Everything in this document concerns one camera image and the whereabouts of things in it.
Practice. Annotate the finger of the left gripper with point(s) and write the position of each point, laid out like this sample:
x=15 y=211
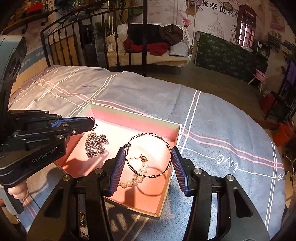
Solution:
x=86 y=121
x=78 y=128

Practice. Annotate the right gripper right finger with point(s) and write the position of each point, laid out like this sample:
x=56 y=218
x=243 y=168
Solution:
x=195 y=182

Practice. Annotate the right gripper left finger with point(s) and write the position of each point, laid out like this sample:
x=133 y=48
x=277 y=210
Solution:
x=101 y=183

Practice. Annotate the twisted wire bangle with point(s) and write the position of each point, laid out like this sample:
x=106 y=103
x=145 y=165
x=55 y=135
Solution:
x=148 y=155

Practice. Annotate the pink lined jewelry box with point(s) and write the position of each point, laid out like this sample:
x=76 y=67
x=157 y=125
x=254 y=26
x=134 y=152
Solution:
x=144 y=195

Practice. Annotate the person's left hand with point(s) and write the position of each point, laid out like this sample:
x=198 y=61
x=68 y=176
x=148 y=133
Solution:
x=19 y=191

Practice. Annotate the grey striped bed cover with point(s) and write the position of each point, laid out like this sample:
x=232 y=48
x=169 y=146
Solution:
x=217 y=136

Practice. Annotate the red bucket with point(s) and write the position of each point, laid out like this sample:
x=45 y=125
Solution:
x=283 y=134

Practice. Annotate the red cloth pile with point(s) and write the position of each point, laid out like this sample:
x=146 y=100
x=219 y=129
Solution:
x=156 y=49

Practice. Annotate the pink basin on stool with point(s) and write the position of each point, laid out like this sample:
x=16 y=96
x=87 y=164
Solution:
x=261 y=77

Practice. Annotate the white hanging swing bench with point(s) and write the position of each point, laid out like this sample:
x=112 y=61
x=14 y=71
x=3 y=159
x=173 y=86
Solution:
x=148 y=53

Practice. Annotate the green floral covered counter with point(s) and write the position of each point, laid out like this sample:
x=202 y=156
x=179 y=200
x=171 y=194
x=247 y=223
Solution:
x=222 y=56

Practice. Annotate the light blue pillow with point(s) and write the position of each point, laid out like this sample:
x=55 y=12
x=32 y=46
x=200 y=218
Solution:
x=180 y=49

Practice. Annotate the dark brown clothes pile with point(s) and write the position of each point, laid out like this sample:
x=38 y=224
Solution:
x=150 y=34

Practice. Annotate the white ceramic vase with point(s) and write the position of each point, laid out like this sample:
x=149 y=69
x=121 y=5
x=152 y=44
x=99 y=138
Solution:
x=233 y=39

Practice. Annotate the black iron bed frame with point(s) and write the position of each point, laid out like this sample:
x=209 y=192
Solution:
x=88 y=34

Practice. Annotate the wooden wall shelf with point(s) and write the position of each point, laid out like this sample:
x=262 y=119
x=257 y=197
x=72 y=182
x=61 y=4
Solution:
x=19 y=14

